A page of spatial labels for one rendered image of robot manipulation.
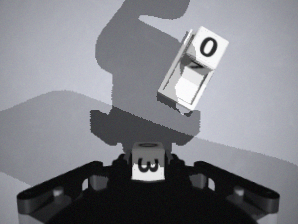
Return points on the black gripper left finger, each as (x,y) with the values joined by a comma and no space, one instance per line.
(36,205)

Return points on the white rectangular tray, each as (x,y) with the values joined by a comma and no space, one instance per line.
(182,85)

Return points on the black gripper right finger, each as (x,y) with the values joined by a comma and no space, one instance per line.
(260,202)

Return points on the white cube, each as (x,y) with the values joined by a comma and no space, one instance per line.
(148,161)
(204,51)

